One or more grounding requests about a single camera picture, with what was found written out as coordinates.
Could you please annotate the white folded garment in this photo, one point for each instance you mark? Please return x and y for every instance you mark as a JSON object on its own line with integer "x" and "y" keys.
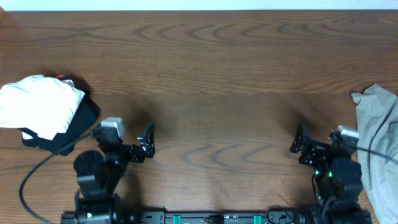
{"x": 44, "y": 105}

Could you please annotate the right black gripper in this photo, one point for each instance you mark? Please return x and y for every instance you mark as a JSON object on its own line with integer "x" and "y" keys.
{"x": 315, "y": 149}

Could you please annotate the black folded garment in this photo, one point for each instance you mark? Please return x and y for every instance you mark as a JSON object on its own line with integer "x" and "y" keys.
{"x": 86, "y": 114}

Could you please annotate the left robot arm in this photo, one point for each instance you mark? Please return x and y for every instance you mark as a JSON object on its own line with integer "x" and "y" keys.
{"x": 99, "y": 172}

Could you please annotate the red item behind pile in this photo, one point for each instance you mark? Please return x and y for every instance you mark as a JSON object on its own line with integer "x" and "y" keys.
{"x": 60, "y": 77}

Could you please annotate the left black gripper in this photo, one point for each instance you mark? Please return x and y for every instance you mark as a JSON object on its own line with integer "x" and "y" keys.
{"x": 140, "y": 152}

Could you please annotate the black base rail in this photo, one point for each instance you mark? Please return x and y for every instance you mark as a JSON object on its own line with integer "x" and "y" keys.
{"x": 272, "y": 216}

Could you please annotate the khaki green shorts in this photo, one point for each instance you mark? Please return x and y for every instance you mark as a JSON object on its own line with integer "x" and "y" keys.
{"x": 376, "y": 117}

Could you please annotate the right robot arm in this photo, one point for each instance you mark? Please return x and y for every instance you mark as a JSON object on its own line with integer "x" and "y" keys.
{"x": 336, "y": 180}

